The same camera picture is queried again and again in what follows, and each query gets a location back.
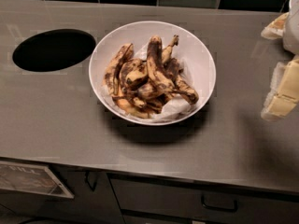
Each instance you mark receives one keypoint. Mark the short middle spotted banana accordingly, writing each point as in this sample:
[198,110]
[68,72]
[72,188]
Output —
[133,73]

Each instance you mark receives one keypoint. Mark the white round bowl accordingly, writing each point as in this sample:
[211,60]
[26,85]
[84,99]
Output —
[193,55]

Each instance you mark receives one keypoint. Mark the left spotted banana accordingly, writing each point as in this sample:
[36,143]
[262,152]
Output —
[124,54]

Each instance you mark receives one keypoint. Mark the round black counter opening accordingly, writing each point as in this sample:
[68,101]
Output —
[53,50]

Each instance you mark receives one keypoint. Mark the grey cabinet drawer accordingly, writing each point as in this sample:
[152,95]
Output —
[183,200]

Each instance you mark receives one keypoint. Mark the right lower spotted banana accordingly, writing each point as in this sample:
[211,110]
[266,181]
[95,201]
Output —
[186,91]

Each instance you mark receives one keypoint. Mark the back banana with stem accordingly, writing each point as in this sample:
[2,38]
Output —
[167,51]

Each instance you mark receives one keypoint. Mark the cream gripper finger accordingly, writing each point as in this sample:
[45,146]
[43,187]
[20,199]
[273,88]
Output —
[284,91]
[276,28]

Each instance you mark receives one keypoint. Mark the black cabinet door handle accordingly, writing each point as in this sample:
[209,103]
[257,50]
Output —
[91,180]

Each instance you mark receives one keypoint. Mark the black drawer handle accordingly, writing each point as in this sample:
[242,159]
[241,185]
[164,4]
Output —
[219,203]

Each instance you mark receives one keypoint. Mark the framed sign on cabinet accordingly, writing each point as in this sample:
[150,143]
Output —
[32,178]

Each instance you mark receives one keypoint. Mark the white paper bowl liner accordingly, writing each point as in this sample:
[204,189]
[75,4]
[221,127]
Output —
[162,106]

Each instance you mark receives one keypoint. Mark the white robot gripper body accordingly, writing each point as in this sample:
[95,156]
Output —
[291,32]

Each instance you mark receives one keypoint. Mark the bottom yellow banana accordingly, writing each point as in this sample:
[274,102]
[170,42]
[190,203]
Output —
[121,101]

